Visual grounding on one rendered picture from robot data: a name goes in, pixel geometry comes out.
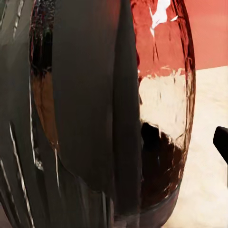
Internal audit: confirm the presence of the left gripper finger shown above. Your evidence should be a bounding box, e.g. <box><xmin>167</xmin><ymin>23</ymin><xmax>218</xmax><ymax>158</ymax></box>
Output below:
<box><xmin>213</xmin><ymin>126</ymin><xmax>228</xmax><ymax>164</ymax></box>

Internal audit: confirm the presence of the electric kettle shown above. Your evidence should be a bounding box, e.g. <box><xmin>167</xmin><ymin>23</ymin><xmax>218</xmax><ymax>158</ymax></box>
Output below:
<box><xmin>0</xmin><ymin>0</ymin><xmax>196</xmax><ymax>228</ymax></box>

